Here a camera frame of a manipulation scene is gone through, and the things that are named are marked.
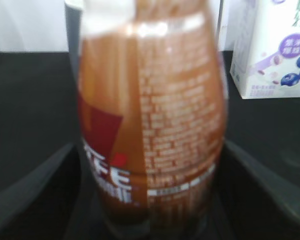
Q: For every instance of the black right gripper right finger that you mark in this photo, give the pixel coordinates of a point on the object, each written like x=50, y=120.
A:
x=250, y=201

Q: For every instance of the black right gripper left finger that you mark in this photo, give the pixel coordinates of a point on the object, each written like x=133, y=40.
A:
x=50, y=203

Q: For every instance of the brown coffee drink bottle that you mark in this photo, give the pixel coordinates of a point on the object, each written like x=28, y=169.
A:
x=151, y=107

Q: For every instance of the white blueberry milk carton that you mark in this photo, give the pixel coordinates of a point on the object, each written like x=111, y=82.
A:
x=266, y=54

